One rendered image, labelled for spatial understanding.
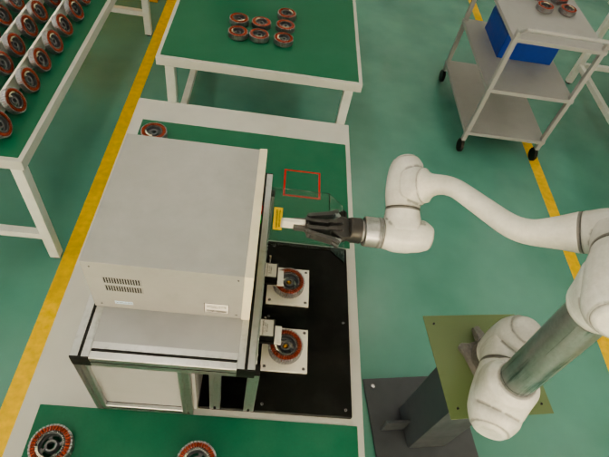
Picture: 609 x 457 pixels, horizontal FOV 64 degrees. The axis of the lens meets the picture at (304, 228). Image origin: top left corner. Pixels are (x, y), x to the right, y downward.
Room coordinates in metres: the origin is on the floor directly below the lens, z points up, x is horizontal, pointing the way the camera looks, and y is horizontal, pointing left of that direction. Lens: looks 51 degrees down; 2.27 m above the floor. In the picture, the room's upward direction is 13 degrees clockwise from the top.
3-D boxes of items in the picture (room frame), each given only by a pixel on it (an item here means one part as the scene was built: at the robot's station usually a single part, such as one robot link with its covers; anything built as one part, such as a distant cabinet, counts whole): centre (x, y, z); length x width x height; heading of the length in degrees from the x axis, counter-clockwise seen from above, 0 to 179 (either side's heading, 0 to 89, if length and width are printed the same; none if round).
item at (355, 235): (0.92, -0.12, 1.18); 0.09 x 0.08 x 0.07; 99
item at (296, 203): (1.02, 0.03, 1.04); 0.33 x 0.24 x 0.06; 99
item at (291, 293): (0.94, 0.01, 0.80); 0.11 x 0.11 x 0.04
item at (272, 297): (0.94, 0.01, 0.78); 0.15 x 0.15 x 0.01; 9
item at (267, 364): (0.70, -0.03, 0.78); 0.15 x 0.15 x 0.01; 9
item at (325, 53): (3.14, 0.55, 0.37); 1.85 x 1.10 x 0.75; 9
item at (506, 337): (0.83, -0.74, 0.92); 0.18 x 0.16 x 0.22; 162
